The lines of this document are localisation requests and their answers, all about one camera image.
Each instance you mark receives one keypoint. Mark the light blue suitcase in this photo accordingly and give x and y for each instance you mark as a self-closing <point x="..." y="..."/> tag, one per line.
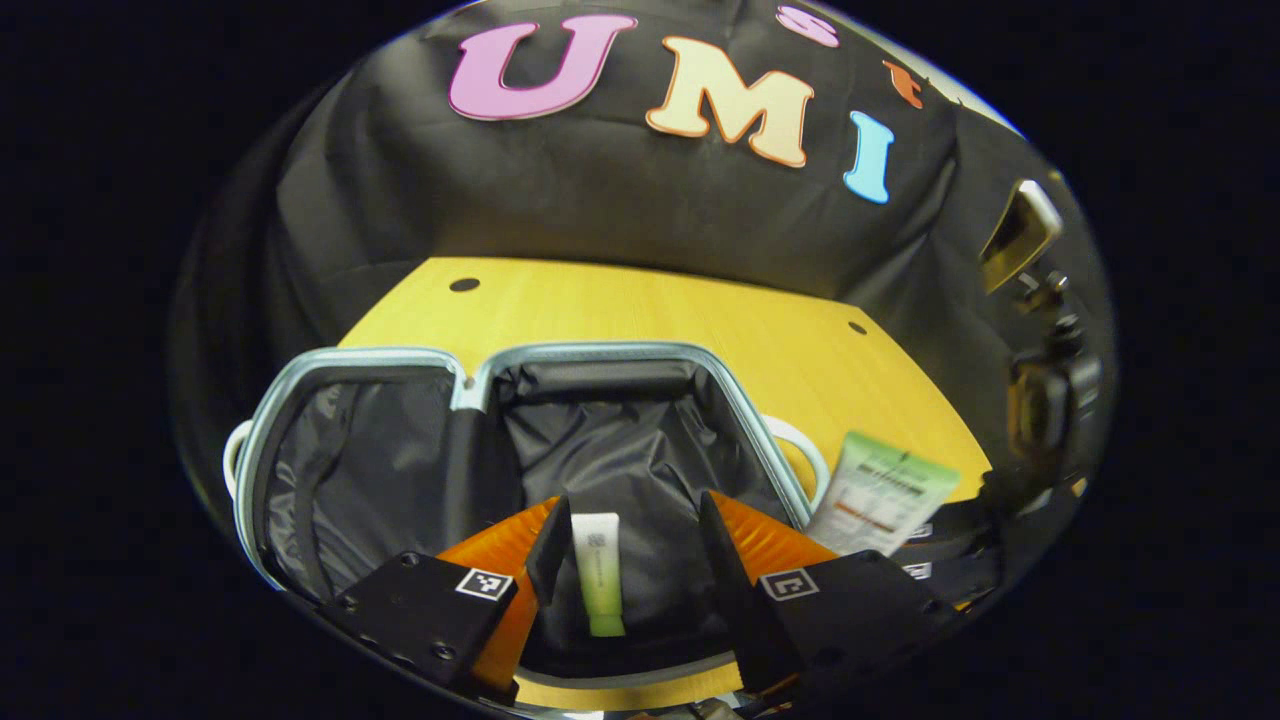
<point x="640" y="450"/>

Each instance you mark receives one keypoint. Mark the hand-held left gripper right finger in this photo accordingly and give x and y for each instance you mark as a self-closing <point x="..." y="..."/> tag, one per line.
<point x="725" y="580"/>

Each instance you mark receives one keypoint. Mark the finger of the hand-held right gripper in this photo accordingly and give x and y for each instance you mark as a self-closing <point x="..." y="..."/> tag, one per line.
<point x="950" y="575"/>
<point x="960" y="525"/>

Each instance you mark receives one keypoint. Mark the large green white tube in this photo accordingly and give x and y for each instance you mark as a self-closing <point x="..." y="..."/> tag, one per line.
<point x="880" y="490"/>

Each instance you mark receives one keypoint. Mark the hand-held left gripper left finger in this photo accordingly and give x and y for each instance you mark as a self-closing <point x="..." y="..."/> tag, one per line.
<point x="552" y="555"/>

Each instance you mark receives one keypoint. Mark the small white green tube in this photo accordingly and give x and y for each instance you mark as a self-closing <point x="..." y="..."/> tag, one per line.
<point x="598" y="570"/>

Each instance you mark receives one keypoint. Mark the black backdrop cloth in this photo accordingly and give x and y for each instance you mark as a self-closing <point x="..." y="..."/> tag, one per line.
<point x="600" y="190"/>

